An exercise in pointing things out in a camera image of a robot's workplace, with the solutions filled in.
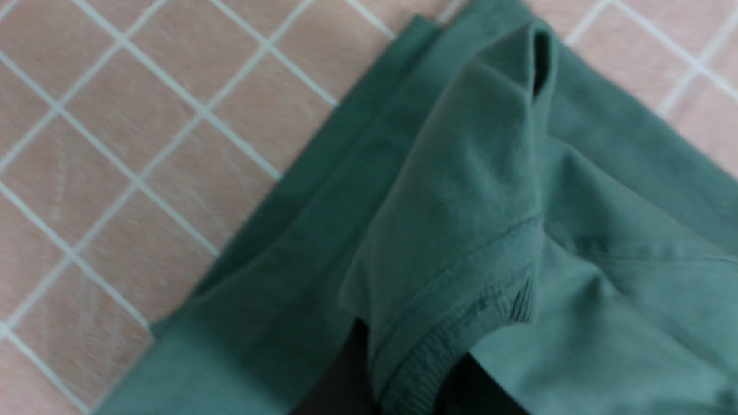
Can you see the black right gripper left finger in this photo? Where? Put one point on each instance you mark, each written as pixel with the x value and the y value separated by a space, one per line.
pixel 345 387

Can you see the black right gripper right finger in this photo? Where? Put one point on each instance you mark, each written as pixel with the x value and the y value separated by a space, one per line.
pixel 469 389

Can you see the green long-sleeved shirt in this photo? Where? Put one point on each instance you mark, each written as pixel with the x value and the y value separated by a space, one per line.
pixel 480 190

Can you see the pink grid tablecloth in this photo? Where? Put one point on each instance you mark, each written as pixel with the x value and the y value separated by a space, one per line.
pixel 138 137

